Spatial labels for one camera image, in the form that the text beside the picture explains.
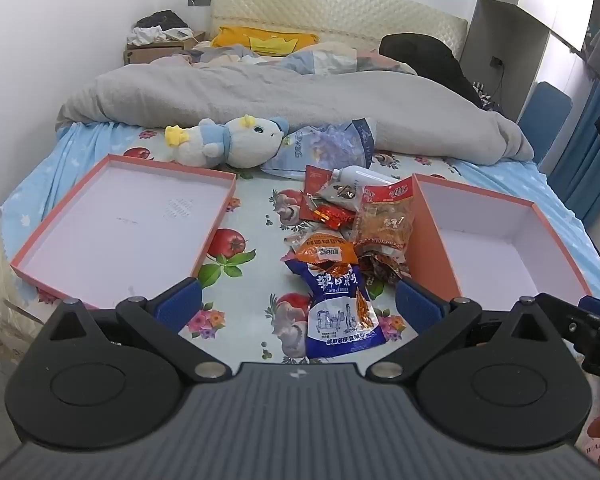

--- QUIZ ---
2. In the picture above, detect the white spray bottle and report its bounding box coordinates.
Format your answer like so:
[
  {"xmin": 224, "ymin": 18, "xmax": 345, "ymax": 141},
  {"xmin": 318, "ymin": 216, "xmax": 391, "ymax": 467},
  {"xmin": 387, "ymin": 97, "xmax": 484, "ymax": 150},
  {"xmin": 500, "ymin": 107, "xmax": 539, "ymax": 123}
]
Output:
[{"xmin": 330, "ymin": 166, "xmax": 401, "ymax": 188}]

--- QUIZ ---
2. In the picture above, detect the blue floral tissue pack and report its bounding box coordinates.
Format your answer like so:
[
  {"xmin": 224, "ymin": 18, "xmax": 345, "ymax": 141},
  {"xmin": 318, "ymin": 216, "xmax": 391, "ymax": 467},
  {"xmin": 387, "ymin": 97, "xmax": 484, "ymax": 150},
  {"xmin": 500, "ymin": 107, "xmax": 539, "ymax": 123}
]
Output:
[{"xmin": 262, "ymin": 117, "xmax": 378, "ymax": 181}]

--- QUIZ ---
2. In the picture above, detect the patchwork blanket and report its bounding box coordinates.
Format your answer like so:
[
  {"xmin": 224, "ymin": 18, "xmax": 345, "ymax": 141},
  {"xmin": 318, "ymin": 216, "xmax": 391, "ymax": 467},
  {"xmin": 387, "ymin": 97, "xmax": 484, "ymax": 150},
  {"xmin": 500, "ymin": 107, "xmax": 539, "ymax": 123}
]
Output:
[{"xmin": 150, "ymin": 40, "xmax": 418, "ymax": 78}]

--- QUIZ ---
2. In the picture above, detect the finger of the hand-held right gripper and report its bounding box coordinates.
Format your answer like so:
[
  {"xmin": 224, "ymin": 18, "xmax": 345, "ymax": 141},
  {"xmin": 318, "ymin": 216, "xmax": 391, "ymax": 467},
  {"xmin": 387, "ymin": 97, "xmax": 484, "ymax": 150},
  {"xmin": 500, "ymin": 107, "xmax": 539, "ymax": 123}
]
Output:
[{"xmin": 532, "ymin": 292, "xmax": 600, "ymax": 378}]

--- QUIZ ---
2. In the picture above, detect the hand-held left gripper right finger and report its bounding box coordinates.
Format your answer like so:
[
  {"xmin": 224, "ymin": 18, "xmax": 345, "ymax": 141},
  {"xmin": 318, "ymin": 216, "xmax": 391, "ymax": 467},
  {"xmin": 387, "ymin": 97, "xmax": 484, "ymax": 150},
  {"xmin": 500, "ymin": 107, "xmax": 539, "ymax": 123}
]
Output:
[{"xmin": 370, "ymin": 277, "xmax": 556, "ymax": 381}]

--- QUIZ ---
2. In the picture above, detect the cream quilted headboard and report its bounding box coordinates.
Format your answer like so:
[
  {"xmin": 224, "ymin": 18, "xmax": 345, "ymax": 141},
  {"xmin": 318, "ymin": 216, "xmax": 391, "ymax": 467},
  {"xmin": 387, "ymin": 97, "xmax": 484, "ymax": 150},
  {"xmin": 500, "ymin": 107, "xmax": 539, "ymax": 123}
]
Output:
[{"xmin": 209, "ymin": 0, "xmax": 470, "ymax": 61}]

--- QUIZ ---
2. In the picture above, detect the orange snack packet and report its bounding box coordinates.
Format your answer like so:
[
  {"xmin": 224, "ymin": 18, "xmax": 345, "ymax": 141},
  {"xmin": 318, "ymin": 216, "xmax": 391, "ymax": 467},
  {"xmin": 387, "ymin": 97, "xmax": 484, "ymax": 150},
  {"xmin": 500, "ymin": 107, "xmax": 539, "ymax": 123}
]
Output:
[{"xmin": 285, "ymin": 227, "xmax": 361, "ymax": 266}]

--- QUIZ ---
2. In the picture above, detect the pile of clothes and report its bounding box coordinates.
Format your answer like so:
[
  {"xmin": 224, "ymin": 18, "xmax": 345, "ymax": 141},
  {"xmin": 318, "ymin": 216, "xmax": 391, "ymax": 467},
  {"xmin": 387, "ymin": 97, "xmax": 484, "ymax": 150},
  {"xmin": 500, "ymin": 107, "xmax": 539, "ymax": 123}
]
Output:
[{"xmin": 126, "ymin": 9, "xmax": 193, "ymax": 46}]

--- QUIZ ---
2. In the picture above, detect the floral bed sheet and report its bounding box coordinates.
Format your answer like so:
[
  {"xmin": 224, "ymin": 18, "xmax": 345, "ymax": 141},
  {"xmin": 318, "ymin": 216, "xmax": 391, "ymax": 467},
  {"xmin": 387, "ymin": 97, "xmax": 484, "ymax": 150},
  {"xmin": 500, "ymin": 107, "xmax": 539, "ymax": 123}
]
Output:
[{"xmin": 0, "ymin": 122, "xmax": 600, "ymax": 366}]

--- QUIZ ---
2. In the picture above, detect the flat red packet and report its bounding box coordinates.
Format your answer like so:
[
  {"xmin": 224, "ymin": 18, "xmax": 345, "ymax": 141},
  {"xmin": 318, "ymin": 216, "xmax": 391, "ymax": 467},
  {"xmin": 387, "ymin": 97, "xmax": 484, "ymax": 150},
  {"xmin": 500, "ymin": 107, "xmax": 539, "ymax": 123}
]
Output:
[{"xmin": 302, "ymin": 164, "xmax": 341, "ymax": 221}]

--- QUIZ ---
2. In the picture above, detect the black clothing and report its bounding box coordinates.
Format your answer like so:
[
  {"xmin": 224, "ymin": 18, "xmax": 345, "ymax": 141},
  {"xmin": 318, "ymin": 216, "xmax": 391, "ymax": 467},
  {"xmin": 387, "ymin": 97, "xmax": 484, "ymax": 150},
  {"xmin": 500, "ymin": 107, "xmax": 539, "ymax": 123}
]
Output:
[{"xmin": 378, "ymin": 32, "xmax": 486, "ymax": 108}]

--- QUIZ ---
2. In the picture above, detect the grey duvet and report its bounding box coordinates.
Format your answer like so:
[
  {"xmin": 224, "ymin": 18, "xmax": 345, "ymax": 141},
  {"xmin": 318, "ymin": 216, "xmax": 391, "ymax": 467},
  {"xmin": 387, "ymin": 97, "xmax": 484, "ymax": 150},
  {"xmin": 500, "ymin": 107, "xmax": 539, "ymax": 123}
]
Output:
[{"xmin": 55, "ymin": 65, "xmax": 536, "ymax": 166}]

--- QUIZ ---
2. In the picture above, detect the clear noodle packet red label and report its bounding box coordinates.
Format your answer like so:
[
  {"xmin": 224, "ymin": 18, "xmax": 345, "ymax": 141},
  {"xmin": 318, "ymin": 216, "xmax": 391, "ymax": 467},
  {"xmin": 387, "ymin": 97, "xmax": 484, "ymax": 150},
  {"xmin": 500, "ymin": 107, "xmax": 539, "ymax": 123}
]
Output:
[{"xmin": 352, "ymin": 175, "xmax": 416, "ymax": 261}]

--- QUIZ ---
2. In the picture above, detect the shallow orange box lid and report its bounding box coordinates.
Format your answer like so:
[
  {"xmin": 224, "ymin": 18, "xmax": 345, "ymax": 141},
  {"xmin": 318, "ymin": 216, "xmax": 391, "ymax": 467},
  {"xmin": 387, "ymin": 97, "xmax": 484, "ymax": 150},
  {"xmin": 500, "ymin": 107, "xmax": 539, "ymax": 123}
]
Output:
[{"xmin": 10, "ymin": 154, "xmax": 238, "ymax": 310}]

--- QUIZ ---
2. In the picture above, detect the blue chair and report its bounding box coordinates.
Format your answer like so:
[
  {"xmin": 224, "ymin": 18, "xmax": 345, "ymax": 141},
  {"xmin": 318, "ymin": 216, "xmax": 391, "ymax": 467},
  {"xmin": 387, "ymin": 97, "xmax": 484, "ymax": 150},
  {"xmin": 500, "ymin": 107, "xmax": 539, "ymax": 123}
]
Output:
[{"xmin": 517, "ymin": 81, "xmax": 573, "ymax": 166}]

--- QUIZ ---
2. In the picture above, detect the red foil candy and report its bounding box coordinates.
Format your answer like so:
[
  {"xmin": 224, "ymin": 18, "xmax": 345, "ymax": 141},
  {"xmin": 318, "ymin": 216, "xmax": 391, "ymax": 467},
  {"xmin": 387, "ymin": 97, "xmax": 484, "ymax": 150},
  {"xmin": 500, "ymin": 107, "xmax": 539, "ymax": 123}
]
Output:
[{"xmin": 312, "ymin": 202, "xmax": 356, "ymax": 231}]

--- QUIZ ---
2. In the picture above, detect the blue snack packet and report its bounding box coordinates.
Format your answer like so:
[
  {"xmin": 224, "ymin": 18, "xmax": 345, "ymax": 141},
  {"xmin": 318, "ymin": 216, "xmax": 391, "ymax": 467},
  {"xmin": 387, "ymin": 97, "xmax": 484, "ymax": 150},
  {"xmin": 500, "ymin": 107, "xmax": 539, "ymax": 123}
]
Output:
[{"xmin": 282, "ymin": 257, "xmax": 388, "ymax": 361}]

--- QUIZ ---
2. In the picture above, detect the blue curtain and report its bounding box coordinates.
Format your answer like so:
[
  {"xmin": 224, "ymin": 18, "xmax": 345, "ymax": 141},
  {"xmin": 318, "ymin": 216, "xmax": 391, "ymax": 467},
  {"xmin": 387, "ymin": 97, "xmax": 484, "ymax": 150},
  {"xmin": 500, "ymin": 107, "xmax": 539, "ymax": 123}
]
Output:
[{"xmin": 550, "ymin": 80, "xmax": 600, "ymax": 231}]

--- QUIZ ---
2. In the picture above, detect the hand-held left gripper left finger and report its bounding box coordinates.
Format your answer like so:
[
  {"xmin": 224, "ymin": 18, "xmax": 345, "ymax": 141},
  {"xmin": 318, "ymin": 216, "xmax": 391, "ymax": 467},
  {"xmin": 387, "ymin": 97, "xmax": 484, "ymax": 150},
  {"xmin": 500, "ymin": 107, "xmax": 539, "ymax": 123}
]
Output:
[{"xmin": 42, "ymin": 277, "xmax": 228, "ymax": 381}]

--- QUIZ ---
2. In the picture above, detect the white and blue plush toy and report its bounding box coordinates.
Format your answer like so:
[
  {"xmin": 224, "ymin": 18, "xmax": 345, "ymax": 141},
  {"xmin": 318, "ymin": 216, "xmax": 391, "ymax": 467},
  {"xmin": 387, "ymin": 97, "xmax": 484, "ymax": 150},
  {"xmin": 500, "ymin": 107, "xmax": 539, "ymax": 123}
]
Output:
[{"xmin": 164, "ymin": 115, "xmax": 291, "ymax": 170}]

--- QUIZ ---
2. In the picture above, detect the grey clear snack packet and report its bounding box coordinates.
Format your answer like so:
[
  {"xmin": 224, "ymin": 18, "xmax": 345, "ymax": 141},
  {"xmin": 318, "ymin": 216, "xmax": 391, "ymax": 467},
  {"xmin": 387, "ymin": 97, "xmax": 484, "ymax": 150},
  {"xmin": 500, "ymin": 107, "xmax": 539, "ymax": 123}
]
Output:
[{"xmin": 312, "ymin": 180, "xmax": 363, "ymax": 211}]

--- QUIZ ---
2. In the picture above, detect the yellow pillow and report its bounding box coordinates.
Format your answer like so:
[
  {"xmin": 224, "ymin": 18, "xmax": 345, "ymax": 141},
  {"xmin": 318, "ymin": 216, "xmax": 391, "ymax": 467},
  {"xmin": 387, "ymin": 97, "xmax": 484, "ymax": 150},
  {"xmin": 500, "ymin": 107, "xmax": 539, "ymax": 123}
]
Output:
[{"xmin": 210, "ymin": 26, "xmax": 321, "ymax": 57}]

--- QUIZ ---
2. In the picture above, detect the deep orange cardboard box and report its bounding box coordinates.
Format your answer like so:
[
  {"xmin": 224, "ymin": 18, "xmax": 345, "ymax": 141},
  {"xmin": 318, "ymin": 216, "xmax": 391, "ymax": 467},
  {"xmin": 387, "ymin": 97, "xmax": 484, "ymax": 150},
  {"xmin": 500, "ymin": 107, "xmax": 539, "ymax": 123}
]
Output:
[{"xmin": 405, "ymin": 172, "xmax": 593, "ymax": 333}]

